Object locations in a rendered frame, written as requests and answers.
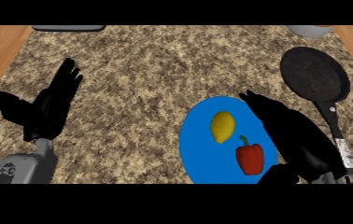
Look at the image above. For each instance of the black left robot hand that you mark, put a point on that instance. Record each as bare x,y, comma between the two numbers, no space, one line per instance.
51,104

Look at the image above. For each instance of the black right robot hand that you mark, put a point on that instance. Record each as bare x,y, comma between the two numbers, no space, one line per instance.
295,131

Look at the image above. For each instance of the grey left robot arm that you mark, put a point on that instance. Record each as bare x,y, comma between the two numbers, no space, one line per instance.
27,165

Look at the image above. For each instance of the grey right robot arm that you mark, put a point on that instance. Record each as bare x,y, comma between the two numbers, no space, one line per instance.
331,178

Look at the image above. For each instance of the yellow lemon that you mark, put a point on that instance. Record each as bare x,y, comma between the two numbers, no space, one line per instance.
222,127

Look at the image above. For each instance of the black frying pan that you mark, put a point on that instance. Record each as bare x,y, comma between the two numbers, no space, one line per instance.
315,78

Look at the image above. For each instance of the blue plate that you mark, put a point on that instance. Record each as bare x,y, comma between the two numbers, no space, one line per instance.
207,146

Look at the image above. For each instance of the red bell pepper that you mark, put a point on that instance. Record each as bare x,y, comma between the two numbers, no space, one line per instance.
250,157

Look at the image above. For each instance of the dark grey flat appliance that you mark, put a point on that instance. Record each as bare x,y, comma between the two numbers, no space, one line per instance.
69,27

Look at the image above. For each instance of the grey round pot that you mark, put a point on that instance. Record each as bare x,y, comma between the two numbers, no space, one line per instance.
311,30

